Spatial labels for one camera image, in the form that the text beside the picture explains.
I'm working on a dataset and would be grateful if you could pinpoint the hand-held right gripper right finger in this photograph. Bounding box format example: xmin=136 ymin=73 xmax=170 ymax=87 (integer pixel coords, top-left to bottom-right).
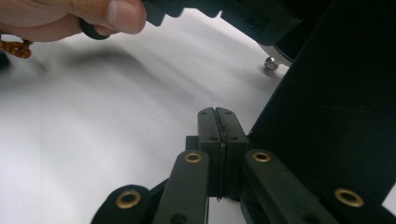
xmin=216 ymin=106 xmax=250 ymax=200

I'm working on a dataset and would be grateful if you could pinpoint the orange bead bracelet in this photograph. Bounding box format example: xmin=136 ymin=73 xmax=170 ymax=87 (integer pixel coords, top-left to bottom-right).
xmin=0 ymin=33 xmax=34 ymax=60

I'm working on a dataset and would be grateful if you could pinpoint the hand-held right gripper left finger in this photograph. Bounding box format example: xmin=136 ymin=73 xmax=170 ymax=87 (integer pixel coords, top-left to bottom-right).
xmin=185 ymin=106 xmax=223 ymax=200

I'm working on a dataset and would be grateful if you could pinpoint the oval silver photo frame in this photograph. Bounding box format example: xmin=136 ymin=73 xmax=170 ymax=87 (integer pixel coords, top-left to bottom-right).
xmin=247 ymin=0 xmax=396 ymax=216

